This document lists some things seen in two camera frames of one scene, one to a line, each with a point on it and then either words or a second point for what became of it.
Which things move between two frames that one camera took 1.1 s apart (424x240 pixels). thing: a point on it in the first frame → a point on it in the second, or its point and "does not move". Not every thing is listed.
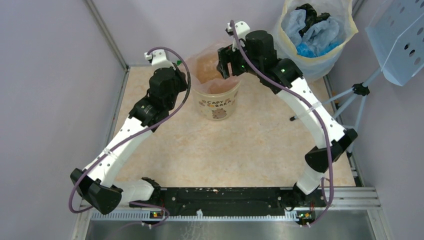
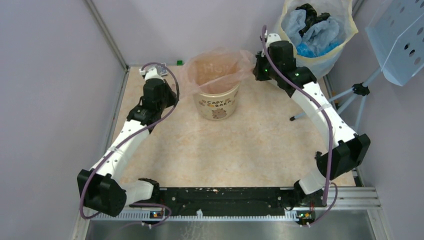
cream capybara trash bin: x=216 y=108 does not move
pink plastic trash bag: x=204 y=76 does not move
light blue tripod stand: x=361 y=90 does not move
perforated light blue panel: x=396 y=34 does not move
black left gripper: x=181 y=76 → x=173 y=100
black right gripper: x=226 y=55 → x=256 y=71
